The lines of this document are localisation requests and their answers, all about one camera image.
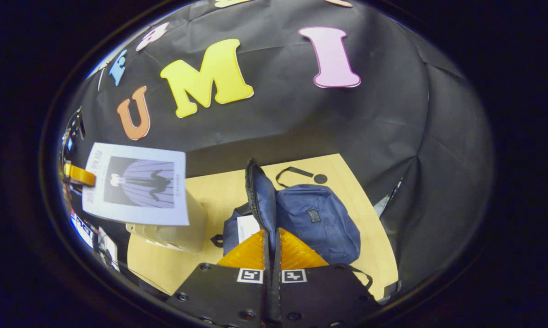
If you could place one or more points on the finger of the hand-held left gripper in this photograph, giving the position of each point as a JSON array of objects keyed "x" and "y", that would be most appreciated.
[{"x": 80, "y": 175}]

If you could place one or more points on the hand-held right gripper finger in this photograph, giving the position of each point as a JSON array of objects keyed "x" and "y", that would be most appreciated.
[
  {"x": 267, "y": 282},
  {"x": 277, "y": 291}
]

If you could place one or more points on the blue grey cover book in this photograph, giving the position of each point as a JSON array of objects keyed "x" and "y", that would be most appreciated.
[{"x": 137, "y": 182}]

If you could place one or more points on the white cover book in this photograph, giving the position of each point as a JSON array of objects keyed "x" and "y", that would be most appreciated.
[{"x": 248, "y": 228}]

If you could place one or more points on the blue schoolbag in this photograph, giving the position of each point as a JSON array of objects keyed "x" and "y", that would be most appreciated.
[{"x": 319, "y": 223}]

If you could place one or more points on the cream plastic bookshelf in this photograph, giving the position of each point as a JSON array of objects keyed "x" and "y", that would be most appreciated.
[{"x": 183, "y": 237}]

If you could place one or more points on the blue white printed banner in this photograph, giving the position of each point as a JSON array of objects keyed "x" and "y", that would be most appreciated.
[{"x": 80, "y": 227}]

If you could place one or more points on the black backdrop cloth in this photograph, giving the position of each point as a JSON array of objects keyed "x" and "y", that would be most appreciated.
[{"x": 392, "y": 136}]

